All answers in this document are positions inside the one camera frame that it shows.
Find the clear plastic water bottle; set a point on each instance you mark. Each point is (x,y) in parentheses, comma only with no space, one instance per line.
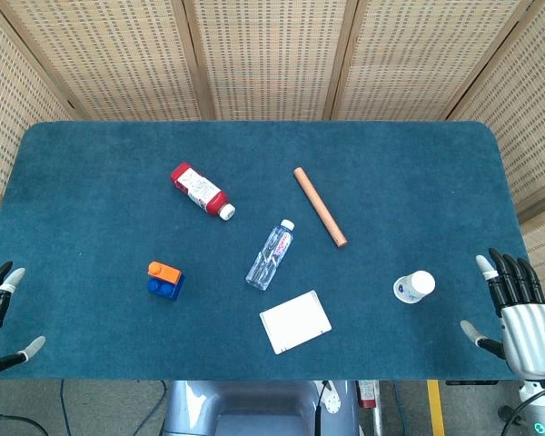
(270,256)

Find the silver blue robot torso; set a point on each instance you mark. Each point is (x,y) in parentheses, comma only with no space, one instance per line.
(254,409)

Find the orange plastic block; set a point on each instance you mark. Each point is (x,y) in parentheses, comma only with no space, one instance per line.
(165,274)

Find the red juice bottle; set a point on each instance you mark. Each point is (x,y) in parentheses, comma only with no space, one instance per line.
(199,190)

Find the wooden rod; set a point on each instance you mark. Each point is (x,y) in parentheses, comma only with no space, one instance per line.
(320,206)

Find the woven bamboo folding screen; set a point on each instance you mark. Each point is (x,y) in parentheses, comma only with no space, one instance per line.
(272,54)

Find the blue orange toy block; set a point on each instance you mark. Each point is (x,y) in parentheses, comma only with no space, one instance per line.
(163,290)

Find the white plastic tray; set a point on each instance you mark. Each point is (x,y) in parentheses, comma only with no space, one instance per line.
(295,322)

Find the blue table cloth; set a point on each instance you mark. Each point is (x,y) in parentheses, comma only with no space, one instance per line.
(95,204)

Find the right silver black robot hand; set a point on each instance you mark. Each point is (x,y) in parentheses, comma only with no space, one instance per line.
(531,336)

